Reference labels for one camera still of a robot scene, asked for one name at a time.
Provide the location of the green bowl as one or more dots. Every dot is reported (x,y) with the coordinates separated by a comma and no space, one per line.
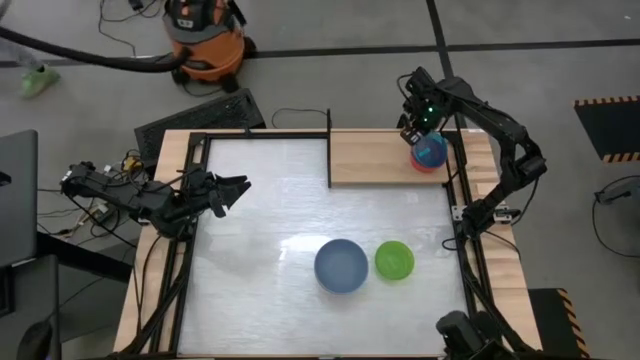
(394,260)

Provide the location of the orange bowl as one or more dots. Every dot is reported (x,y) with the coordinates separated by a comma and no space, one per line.
(421,167)

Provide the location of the small blue bowl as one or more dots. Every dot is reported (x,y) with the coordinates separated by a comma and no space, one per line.
(431,151)

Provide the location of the large blue-grey bowl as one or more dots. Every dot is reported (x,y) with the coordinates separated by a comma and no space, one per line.
(341,266)

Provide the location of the black computer mouse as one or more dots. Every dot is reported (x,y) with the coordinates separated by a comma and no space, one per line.
(35,342)

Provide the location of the orange shop vacuum cleaner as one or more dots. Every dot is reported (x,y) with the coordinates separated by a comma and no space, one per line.
(207,40)

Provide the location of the yellow connector plug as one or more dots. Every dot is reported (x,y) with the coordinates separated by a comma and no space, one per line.
(132,163)

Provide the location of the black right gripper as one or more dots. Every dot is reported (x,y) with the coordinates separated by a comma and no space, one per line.
(422,120)

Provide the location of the black hazard-striped floor mat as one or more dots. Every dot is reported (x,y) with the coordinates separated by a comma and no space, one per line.
(610,127)
(555,325)

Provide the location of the black perforated panel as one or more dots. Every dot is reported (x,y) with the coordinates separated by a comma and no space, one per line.
(200,120)

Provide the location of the wooden shelf board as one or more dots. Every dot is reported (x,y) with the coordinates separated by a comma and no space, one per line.
(365,157)

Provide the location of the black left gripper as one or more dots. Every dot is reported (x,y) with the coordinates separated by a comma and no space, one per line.
(205,192)

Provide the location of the black monitor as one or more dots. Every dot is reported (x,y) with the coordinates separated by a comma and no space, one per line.
(17,200)

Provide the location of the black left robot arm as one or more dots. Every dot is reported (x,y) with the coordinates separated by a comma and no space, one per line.
(130,197)

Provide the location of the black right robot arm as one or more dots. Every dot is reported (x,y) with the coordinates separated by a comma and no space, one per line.
(505,130)

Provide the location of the black desk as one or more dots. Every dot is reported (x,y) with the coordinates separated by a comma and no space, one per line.
(75,255)

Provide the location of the silver mounting bracket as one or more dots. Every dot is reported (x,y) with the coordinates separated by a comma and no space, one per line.
(458,212)

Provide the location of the black aluminium table frame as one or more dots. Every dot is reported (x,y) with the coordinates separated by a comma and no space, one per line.
(192,280)

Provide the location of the person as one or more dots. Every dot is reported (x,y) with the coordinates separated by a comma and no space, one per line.
(37,80)

